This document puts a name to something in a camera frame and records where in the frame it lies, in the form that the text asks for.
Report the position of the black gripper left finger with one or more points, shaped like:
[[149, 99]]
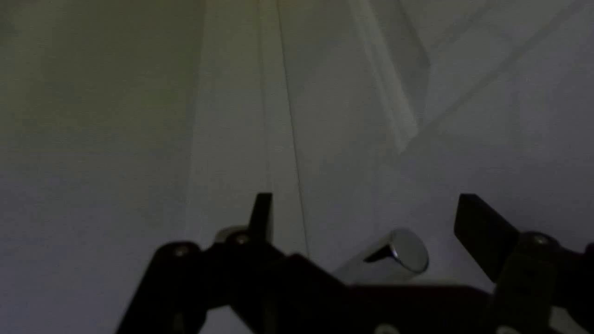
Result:
[[234, 284]]

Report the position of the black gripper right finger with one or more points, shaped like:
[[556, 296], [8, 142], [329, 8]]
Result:
[[531, 271]]

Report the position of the white panelled door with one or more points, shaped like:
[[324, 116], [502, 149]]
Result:
[[470, 112]]

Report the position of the white door frame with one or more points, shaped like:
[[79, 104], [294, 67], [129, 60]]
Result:
[[242, 123]]

